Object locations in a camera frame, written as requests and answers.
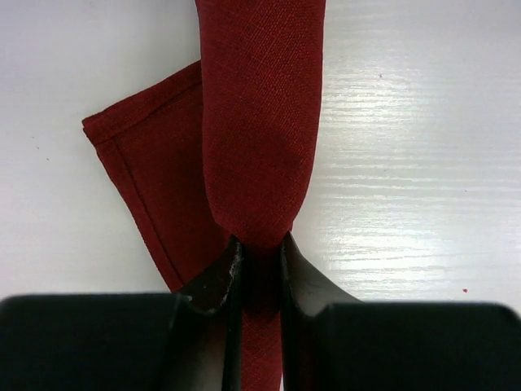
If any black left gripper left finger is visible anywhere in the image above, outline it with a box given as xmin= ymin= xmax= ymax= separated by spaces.
xmin=1 ymin=239 xmax=243 ymax=390

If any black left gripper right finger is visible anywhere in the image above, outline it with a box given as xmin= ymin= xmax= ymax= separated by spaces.
xmin=280 ymin=236 xmax=520 ymax=390

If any dark red cloth napkin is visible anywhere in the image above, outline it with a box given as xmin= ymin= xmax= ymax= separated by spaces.
xmin=82 ymin=1 xmax=326 ymax=390

